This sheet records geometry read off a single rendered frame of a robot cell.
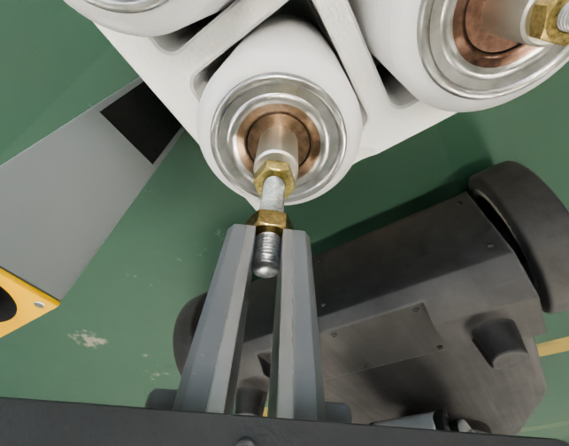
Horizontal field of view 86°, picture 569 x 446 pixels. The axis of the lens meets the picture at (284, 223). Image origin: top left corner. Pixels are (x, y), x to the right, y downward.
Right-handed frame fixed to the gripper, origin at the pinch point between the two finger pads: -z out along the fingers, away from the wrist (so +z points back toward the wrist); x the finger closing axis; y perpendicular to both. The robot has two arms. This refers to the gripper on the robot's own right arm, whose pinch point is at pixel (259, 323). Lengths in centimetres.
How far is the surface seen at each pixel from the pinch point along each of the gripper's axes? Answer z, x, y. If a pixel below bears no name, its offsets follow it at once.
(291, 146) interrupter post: -9.5, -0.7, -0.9
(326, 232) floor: -36.5, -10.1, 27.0
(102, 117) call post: -20.2, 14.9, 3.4
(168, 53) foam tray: -18.5, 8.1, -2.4
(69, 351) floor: -37, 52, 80
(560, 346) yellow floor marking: -37, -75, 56
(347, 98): -11.6, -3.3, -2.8
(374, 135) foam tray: -18.5, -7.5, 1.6
